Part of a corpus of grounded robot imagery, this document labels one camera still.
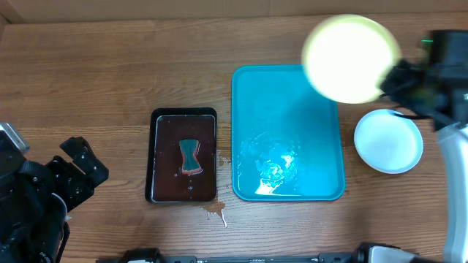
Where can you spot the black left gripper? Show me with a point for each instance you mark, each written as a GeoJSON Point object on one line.
{"type": "Point", "coordinates": [77, 191]}

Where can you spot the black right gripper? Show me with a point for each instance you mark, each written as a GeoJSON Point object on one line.
{"type": "Point", "coordinates": [391, 77]}

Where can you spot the light blue plate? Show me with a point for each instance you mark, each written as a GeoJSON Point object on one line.
{"type": "Point", "coordinates": [387, 142]}

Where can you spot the yellow plate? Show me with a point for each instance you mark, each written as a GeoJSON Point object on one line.
{"type": "Point", "coordinates": [347, 57]}

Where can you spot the pink green sponge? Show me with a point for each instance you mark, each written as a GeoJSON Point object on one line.
{"type": "Point", "coordinates": [189, 150]}

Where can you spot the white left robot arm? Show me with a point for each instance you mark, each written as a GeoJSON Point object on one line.
{"type": "Point", "coordinates": [36, 199]}

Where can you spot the black water tray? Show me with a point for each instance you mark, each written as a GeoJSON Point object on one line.
{"type": "Point", "coordinates": [164, 180]}

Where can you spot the blue plastic tray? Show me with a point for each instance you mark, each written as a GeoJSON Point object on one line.
{"type": "Point", "coordinates": [285, 137]}

